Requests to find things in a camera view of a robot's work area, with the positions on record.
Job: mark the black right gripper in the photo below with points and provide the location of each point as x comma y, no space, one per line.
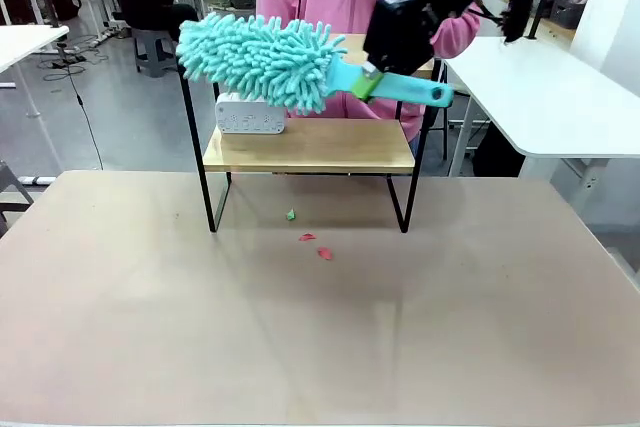
400,32

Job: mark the teal microfibre duster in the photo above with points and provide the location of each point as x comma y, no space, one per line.
260,62

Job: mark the green paper scrap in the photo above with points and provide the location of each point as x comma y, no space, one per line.
290,215

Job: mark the red paper scrap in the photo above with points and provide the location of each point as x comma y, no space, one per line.
325,253
308,236

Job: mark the pink sleeved left forearm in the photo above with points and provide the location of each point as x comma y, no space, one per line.
455,32

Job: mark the wood and black metal shelf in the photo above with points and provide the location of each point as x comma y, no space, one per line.
325,147

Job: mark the white digital clock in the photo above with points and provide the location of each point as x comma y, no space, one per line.
250,119

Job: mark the large white table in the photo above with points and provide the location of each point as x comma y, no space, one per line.
550,107

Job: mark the grey storage crate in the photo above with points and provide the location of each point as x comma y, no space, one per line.
567,9

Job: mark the grey plastic stool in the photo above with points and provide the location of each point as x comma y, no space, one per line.
152,49

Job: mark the white desk with rounded corner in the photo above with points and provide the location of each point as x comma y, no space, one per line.
25,42

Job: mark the white power strip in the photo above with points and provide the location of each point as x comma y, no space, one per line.
37,180

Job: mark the grey metal stand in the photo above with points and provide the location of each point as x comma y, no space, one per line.
12,187

